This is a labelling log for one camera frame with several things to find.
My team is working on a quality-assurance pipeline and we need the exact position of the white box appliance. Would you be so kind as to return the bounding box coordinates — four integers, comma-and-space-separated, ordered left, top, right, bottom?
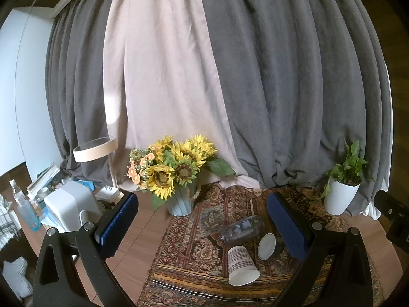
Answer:
44, 182, 102, 233

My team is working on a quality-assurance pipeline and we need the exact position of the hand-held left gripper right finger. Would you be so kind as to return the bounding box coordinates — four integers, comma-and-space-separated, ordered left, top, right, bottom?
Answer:
267, 192, 374, 307

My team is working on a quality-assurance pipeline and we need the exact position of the beige curtain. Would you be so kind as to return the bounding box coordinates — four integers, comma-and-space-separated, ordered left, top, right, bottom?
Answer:
102, 0, 261, 193

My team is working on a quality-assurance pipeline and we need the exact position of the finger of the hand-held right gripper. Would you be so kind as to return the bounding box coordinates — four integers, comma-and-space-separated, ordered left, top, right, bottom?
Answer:
374, 190, 406, 244

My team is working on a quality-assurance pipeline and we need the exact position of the checked paper cup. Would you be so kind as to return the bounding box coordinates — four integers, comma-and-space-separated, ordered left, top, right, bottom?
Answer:
228, 246, 261, 286

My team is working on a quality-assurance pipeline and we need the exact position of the light blue ribbed vase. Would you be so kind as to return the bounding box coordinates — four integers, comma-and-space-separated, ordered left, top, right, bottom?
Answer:
166, 179, 201, 217

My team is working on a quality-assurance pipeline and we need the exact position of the white cabinet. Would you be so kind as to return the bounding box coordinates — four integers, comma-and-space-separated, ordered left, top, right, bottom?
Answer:
0, 6, 63, 183

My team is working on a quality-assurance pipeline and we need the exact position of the round white ring lamp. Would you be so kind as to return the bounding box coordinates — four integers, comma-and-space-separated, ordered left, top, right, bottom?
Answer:
73, 137, 119, 188

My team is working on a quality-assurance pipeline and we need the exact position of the small white dish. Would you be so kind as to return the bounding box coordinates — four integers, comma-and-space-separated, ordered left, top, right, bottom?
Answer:
257, 233, 277, 260

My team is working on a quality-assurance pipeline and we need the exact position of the striped white cloth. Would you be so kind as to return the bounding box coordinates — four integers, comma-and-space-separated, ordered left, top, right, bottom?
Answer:
0, 195, 21, 250

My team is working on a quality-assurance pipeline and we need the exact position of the patterned woven table rug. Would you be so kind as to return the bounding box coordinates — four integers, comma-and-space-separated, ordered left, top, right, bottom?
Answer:
137, 182, 384, 307

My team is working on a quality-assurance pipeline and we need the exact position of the green plant in white pot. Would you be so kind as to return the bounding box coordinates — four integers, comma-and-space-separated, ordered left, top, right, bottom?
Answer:
320, 140, 374, 216

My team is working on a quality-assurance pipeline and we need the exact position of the clear plastic jar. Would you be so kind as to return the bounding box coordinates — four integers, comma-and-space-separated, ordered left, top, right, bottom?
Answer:
220, 215, 266, 247

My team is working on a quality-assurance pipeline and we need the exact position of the clear plastic bottle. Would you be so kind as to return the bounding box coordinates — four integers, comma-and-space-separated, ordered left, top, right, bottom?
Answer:
9, 179, 41, 231

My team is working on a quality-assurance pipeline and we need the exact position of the grey ribbed cloth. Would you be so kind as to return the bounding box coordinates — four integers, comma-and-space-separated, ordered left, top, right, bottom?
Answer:
3, 257, 34, 300

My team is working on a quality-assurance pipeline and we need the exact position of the sunflower bouquet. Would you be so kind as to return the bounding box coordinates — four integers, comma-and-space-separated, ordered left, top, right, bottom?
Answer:
127, 134, 237, 212

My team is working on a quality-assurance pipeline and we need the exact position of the grey curtain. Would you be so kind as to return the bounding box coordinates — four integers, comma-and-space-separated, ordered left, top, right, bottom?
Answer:
196, 0, 394, 218
45, 0, 128, 184

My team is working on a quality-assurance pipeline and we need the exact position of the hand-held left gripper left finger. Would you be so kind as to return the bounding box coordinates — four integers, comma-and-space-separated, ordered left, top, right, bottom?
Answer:
33, 192, 139, 307

